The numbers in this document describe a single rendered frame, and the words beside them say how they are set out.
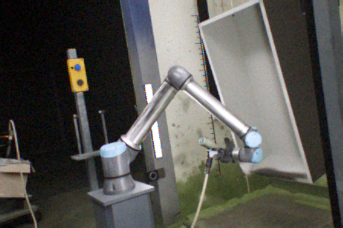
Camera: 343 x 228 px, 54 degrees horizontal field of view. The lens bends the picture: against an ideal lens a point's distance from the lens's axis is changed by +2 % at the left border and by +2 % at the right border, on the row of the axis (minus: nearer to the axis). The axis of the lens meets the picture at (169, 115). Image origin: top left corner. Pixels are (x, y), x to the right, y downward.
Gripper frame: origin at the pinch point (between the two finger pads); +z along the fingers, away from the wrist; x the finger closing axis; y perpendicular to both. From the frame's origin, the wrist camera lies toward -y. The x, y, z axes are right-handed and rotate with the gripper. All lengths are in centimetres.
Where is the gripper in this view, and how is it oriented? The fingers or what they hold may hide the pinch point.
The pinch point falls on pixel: (210, 150)
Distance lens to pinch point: 228.5
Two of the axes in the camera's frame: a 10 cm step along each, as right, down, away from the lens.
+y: -2.2, 9.3, -2.9
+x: 6.4, 3.6, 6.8
